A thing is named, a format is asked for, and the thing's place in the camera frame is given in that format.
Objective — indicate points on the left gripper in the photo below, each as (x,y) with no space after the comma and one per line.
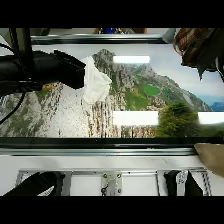
(70,70)

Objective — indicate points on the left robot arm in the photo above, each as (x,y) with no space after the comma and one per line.
(23,71)

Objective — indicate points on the white garment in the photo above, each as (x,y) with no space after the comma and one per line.
(96,83)

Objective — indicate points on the checked shirt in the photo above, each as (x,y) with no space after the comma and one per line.
(191,43)

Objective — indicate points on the tan garment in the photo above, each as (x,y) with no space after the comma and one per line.
(211,156)

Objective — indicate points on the silver frame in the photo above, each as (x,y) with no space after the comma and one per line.
(100,152)

